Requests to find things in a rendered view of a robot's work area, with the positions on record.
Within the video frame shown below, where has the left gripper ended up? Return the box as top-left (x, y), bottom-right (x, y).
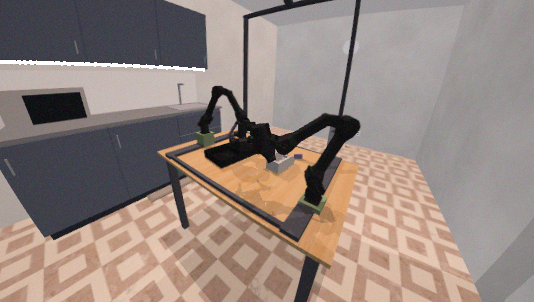
top-left (237, 138), bottom-right (260, 154)

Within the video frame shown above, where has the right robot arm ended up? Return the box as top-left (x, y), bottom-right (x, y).
top-left (198, 86), bottom-right (256, 134)

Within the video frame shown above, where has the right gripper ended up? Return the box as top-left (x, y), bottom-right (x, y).
top-left (229, 131), bottom-right (254, 144)

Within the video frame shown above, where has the black metal camera frame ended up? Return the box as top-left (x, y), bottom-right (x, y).
top-left (227, 0), bottom-right (361, 137)

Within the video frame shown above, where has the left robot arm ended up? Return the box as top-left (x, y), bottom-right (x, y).
top-left (250, 113), bottom-right (361, 206)

